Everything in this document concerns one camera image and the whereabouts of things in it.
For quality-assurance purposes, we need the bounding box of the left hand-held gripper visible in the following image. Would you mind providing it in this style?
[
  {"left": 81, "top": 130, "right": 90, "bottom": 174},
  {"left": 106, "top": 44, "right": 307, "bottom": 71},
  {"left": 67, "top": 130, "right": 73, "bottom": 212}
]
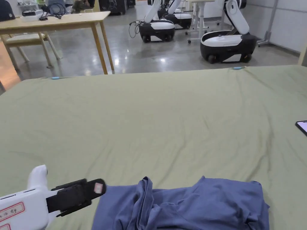
[{"left": 0, "top": 165, "right": 107, "bottom": 230}]

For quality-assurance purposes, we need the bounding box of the white desk on castors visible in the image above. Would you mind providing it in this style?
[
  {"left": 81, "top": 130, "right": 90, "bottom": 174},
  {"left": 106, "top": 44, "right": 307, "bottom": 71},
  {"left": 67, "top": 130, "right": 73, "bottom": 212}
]
[{"left": 188, "top": 0, "right": 226, "bottom": 44}]

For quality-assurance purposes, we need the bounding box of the bed with pale green sheet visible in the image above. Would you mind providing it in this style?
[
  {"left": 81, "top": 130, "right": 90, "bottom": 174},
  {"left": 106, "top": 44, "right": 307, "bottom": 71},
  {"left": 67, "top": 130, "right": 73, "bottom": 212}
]
[{"left": 0, "top": 65, "right": 307, "bottom": 230}]

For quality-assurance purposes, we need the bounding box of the white and black wheeled robot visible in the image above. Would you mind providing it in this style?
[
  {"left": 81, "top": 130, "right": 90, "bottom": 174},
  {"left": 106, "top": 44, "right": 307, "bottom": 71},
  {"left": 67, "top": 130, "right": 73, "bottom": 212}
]
[
  {"left": 165, "top": 0, "right": 193, "bottom": 31},
  {"left": 200, "top": 0, "right": 258, "bottom": 64},
  {"left": 129, "top": 0, "right": 176, "bottom": 44}
]

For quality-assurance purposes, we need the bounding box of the cream chair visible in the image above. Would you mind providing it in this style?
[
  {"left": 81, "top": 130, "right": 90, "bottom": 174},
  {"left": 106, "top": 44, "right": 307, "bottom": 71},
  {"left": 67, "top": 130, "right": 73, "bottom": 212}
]
[{"left": 4, "top": 32, "right": 61, "bottom": 70}]

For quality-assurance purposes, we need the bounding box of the light wooden table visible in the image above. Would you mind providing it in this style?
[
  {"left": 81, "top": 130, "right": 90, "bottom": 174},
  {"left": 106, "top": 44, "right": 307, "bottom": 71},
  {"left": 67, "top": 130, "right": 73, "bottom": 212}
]
[{"left": 0, "top": 2, "right": 115, "bottom": 75}]

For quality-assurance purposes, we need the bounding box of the black smartphone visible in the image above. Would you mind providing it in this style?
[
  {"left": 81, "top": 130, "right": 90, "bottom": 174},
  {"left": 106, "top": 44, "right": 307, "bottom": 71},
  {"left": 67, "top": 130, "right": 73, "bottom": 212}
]
[{"left": 295, "top": 120, "right": 307, "bottom": 134}]

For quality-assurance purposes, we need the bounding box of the dark blue shirt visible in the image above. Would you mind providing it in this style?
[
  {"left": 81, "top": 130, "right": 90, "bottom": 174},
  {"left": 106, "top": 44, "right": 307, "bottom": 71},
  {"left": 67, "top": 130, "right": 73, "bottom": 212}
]
[{"left": 92, "top": 176, "right": 270, "bottom": 230}]

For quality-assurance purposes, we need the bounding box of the grey metal rolling stand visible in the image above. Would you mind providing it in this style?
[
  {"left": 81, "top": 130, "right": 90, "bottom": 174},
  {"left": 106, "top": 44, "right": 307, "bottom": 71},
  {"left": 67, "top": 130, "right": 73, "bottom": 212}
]
[{"left": 258, "top": 0, "right": 275, "bottom": 47}]

